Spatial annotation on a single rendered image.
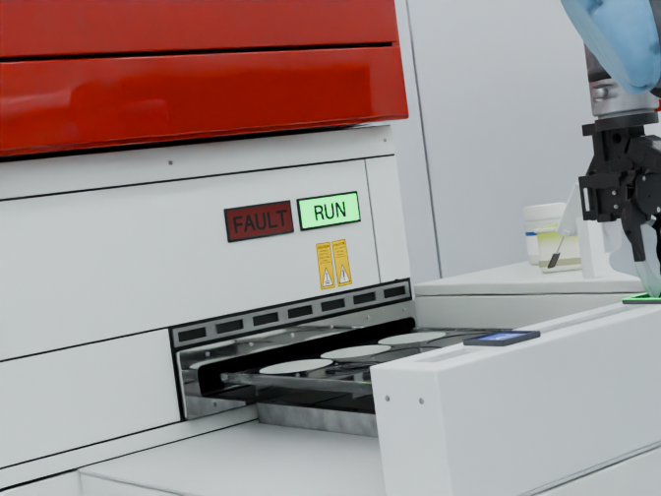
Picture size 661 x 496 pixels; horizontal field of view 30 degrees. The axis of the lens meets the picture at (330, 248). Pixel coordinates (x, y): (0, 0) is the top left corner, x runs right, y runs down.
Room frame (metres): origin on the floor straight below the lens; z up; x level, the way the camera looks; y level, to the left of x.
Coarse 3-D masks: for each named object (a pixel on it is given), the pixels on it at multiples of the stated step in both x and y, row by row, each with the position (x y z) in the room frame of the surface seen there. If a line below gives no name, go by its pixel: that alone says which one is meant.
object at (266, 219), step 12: (288, 204) 1.81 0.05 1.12; (228, 216) 1.74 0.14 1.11; (240, 216) 1.75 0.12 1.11; (252, 216) 1.76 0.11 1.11; (264, 216) 1.78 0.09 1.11; (276, 216) 1.79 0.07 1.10; (288, 216) 1.80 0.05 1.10; (240, 228) 1.75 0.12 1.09; (252, 228) 1.76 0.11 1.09; (264, 228) 1.78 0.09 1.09; (276, 228) 1.79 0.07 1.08; (288, 228) 1.80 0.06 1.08
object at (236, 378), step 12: (252, 384) 1.62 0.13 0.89; (264, 384) 1.59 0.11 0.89; (276, 384) 1.57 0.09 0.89; (288, 384) 1.55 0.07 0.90; (300, 384) 1.53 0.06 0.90; (312, 384) 1.51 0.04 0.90; (324, 384) 1.50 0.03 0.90; (336, 384) 1.48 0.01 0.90; (348, 384) 1.46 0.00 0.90; (360, 384) 1.44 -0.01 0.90
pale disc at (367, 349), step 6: (342, 348) 1.78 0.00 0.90; (348, 348) 1.78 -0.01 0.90; (354, 348) 1.77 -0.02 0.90; (360, 348) 1.76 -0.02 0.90; (366, 348) 1.75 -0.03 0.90; (372, 348) 1.74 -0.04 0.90; (378, 348) 1.74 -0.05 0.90; (384, 348) 1.73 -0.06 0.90; (324, 354) 1.75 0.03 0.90; (330, 354) 1.74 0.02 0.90; (336, 354) 1.73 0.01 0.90; (342, 354) 1.72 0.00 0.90; (348, 354) 1.72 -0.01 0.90; (354, 354) 1.71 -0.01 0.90; (360, 354) 1.70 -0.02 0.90; (366, 354) 1.69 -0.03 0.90
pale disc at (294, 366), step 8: (304, 360) 1.71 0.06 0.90; (312, 360) 1.70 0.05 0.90; (320, 360) 1.69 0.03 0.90; (328, 360) 1.68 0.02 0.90; (264, 368) 1.69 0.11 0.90; (272, 368) 1.68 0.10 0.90; (280, 368) 1.67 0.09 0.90; (288, 368) 1.66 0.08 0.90; (296, 368) 1.65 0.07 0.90; (304, 368) 1.64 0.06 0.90; (312, 368) 1.63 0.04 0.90
